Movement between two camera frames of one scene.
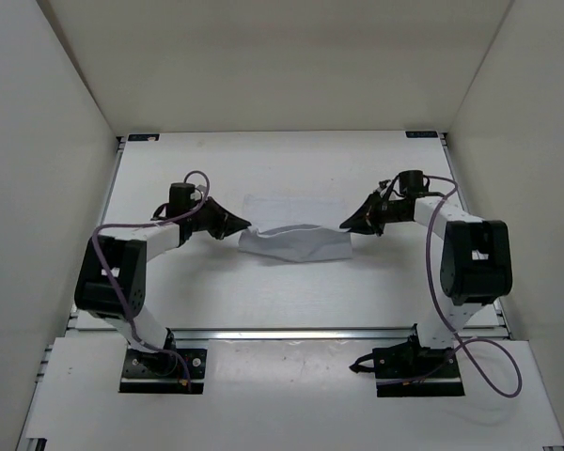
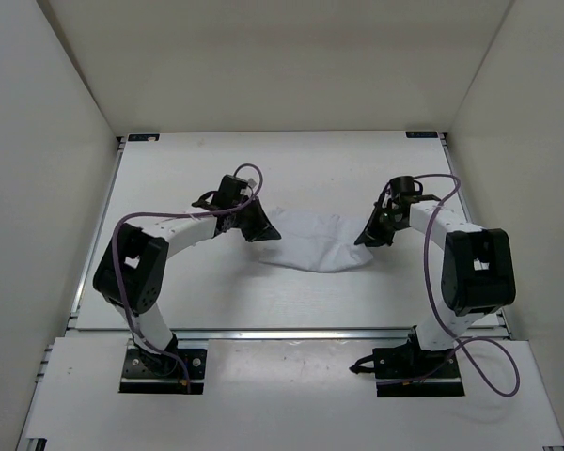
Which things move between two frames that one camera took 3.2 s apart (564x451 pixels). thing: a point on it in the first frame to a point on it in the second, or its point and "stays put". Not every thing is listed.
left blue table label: [143, 136] stays put
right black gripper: [366, 220] to [371, 237]
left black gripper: [227, 223] to [263, 229]
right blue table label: [422, 134] stays put
